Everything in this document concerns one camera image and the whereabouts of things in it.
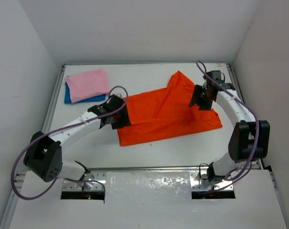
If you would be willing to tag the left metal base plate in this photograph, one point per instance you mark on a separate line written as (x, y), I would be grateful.
(96, 182)

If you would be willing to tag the orange t shirt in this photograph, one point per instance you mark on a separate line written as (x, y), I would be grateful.
(164, 113)

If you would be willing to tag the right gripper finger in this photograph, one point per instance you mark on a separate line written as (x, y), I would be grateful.
(196, 96)
(205, 106)

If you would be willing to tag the folded blue t shirt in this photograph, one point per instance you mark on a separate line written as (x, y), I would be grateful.
(67, 99)

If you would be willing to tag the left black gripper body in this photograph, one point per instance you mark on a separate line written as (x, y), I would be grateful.
(121, 115)

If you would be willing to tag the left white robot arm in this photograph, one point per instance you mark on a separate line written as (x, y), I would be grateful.
(88, 122)

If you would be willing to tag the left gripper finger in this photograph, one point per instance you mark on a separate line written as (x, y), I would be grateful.
(117, 125)
(126, 119)

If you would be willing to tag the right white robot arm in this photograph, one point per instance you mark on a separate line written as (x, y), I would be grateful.
(237, 112)

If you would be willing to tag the aluminium frame rail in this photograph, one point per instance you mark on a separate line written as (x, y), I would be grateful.
(49, 114)
(240, 90)
(150, 169)

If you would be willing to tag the folded pink t shirt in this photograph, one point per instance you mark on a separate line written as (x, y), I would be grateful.
(87, 84)

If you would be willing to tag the right aluminium frame rail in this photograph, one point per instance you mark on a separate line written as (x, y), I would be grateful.
(240, 90)

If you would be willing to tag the metal base plate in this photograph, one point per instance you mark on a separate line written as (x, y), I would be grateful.
(199, 182)
(96, 182)

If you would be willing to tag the white front cover board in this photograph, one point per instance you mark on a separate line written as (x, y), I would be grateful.
(139, 200)

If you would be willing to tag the front aluminium frame rail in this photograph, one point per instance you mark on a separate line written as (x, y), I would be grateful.
(150, 169)

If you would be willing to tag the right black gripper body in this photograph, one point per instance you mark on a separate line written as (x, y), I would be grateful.
(204, 95)

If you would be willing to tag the left aluminium frame rail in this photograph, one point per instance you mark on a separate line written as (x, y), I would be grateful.
(49, 114)

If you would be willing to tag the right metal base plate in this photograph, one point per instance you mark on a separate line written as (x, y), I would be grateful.
(199, 182)

